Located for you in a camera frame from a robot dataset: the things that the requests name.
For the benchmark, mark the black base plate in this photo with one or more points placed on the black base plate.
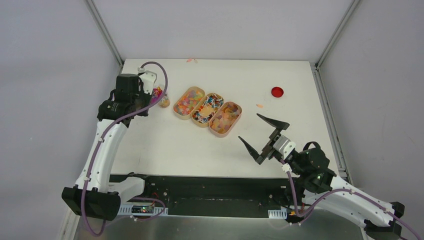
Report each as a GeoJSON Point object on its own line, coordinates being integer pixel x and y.
{"type": "Point", "coordinates": [197, 196]}

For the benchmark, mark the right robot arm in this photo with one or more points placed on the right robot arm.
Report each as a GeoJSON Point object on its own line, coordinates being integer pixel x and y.
{"type": "Point", "coordinates": [312, 184]}

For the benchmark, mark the magenta plastic scoop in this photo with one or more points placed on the magenta plastic scoop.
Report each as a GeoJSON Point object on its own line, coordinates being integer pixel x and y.
{"type": "Point", "coordinates": [157, 92]}

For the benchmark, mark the tray of gummy candies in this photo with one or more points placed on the tray of gummy candies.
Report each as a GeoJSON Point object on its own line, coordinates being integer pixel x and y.
{"type": "Point", "coordinates": [187, 103]}

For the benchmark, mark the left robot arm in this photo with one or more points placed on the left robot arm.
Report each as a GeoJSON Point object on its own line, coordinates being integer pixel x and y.
{"type": "Point", "coordinates": [92, 190]}

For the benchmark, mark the tray of popsicle candies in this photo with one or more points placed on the tray of popsicle candies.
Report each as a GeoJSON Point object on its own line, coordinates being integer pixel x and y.
{"type": "Point", "coordinates": [225, 119]}

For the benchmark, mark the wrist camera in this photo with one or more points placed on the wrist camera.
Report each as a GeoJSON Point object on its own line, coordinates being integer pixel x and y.
{"type": "Point", "coordinates": [148, 78]}
{"type": "Point", "coordinates": [284, 146]}

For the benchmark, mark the clear plastic jar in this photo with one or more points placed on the clear plastic jar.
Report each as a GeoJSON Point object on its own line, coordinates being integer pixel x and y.
{"type": "Point", "coordinates": [164, 101]}

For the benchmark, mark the red jar lid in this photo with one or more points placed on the red jar lid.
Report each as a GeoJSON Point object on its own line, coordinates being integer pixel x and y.
{"type": "Point", "coordinates": [277, 92]}

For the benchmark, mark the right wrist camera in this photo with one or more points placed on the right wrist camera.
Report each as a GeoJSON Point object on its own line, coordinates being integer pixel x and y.
{"type": "Point", "coordinates": [284, 146]}

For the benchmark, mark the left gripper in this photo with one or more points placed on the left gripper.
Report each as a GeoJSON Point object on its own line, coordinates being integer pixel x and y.
{"type": "Point", "coordinates": [145, 100]}

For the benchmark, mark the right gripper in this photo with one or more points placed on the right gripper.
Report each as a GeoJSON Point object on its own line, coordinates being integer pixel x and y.
{"type": "Point", "coordinates": [269, 151]}

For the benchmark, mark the spilled candy at table edge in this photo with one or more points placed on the spilled candy at table edge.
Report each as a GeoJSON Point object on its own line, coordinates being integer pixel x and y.
{"type": "Point", "coordinates": [192, 60]}

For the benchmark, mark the tray of lollipop candies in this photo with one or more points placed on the tray of lollipop candies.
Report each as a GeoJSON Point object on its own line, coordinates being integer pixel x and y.
{"type": "Point", "coordinates": [206, 109]}

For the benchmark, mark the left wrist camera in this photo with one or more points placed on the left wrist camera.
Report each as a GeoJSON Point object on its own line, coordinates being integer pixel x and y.
{"type": "Point", "coordinates": [148, 78]}

